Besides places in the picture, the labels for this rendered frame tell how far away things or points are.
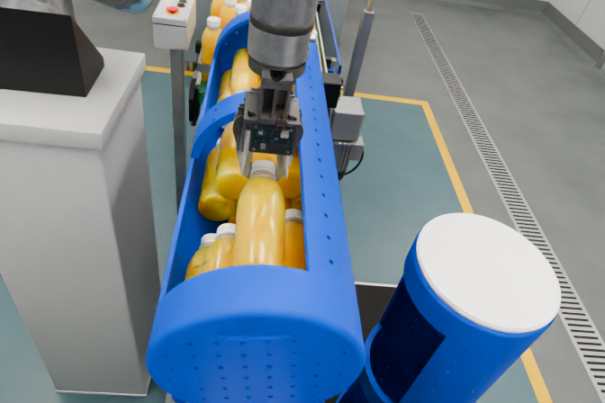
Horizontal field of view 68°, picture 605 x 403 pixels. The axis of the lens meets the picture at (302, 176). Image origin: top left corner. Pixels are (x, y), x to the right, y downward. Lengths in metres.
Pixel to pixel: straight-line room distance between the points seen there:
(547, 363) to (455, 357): 1.38
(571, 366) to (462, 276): 1.50
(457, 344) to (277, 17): 0.66
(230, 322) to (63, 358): 1.16
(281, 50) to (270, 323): 0.31
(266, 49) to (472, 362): 0.68
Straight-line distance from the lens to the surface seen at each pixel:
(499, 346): 0.91
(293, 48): 0.53
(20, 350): 2.01
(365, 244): 2.29
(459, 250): 0.94
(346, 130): 1.59
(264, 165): 0.68
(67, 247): 1.17
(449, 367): 0.98
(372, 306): 1.90
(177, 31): 1.46
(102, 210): 1.04
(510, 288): 0.93
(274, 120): 0.56
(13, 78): 1.02
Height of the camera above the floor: 1.67
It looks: 41 degrees down
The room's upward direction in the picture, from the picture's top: 11 degrees clockwise
